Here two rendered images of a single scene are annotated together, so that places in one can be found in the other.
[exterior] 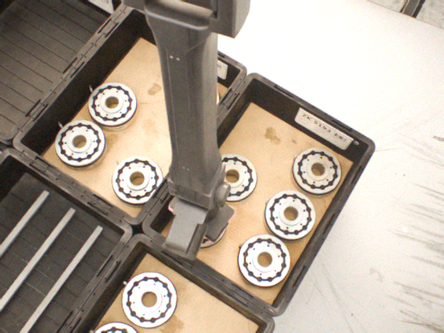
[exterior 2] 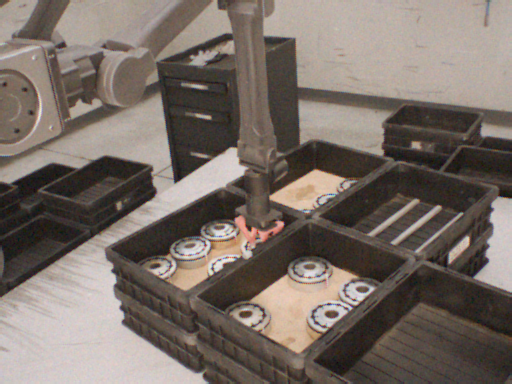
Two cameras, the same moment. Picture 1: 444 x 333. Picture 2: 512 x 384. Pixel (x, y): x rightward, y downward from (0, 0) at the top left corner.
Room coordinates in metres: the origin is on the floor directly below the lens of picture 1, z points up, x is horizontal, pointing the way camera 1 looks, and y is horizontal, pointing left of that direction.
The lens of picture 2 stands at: (1.41, 0.55, 1.68)
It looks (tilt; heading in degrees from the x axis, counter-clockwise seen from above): 28 degrees down; 205
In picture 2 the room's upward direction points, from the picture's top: 5 degrees counter-clockwise
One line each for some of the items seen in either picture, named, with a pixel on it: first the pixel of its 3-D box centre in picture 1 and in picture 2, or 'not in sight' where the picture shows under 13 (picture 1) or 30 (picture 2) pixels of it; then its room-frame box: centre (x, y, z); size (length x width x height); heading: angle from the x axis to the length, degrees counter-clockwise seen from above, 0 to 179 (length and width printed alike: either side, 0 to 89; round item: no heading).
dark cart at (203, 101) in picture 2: not in sight; (235, 132); (-1.41, -0.78, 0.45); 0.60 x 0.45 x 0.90; 169
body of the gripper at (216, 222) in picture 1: (201, 205); (258, 204); (0.22, 0.03, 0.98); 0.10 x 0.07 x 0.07; 64
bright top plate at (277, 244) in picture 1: (264, 259); (220, 229); (0.17, -0.10, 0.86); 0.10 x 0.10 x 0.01
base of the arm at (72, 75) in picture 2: not in sight; (56, 78); (0.75, -0.03, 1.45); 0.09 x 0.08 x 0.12; 79
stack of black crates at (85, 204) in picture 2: not in sight; (106, 223); (-0.49, -1.01, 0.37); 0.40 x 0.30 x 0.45; 169
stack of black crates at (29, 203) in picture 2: not in sight; (49, 215); (-0.57, -1.40, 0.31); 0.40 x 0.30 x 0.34; 169
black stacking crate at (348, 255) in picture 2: (137, 117); (306, 301); (0.41, 0.21, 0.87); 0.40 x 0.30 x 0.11; 159
